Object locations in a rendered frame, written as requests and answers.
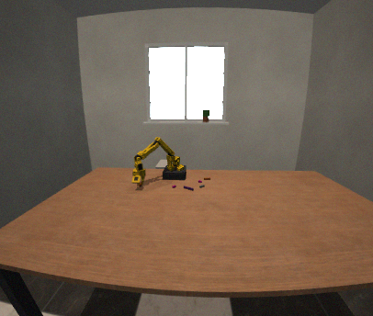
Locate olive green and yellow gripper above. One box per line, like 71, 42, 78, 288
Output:
132, 168, 145, 185

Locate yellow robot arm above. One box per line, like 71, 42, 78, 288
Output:
134, 137, 184, 171

